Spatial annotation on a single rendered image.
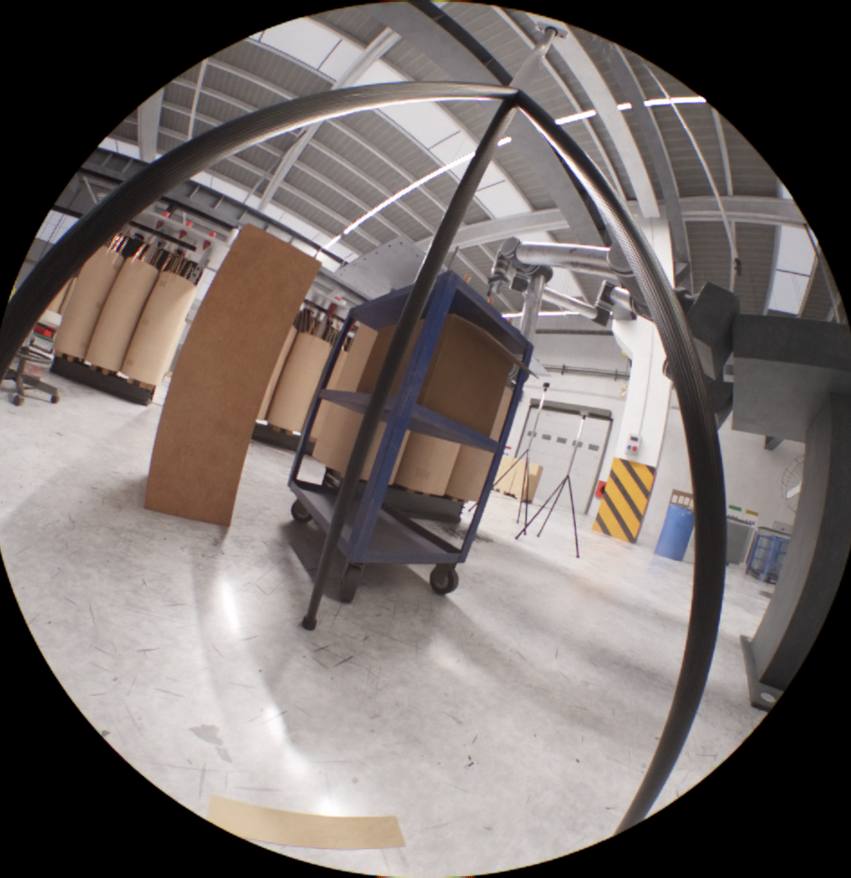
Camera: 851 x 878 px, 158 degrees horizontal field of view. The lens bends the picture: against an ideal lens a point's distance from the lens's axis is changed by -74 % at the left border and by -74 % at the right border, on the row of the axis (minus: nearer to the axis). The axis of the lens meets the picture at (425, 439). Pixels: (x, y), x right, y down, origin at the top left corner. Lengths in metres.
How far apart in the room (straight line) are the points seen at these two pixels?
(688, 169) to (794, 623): 10.74
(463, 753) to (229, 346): 1.09
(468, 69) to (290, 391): 4.39
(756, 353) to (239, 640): 1.67
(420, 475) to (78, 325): 3.09
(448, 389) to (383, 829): 0.91
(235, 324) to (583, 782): 1.32
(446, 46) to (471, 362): 4.23
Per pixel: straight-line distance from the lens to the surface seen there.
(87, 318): 3.23
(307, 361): 3.08
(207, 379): 0.97
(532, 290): 1.99
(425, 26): 4.63
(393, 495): 1.89
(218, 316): 0.98
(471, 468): 2.13
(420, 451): 1.79
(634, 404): 6.70
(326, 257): 10.46
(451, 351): 0.84
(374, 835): 0.47
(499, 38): 9.92
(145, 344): 2.97
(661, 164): 7.32
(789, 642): 1.45
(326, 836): 0.46
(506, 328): 0.99
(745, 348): 1.36
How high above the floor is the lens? 0.44
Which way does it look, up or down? 2 degrees up
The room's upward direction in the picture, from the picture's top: 19 degrees clockwise
